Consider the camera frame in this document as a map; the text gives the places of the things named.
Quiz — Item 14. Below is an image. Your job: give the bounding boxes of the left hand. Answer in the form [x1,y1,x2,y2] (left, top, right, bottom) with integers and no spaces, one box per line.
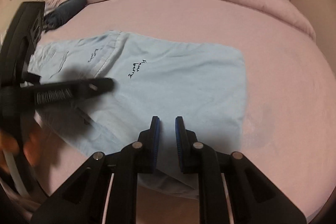
[1,121,42,174]

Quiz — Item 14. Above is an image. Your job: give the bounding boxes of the dark rolled jeans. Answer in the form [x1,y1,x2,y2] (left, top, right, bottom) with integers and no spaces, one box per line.
[43,0,87,32]

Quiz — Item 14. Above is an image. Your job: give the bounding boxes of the light blue denim pants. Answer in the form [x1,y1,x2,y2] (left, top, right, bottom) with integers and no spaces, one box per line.
[29,31,247,199]

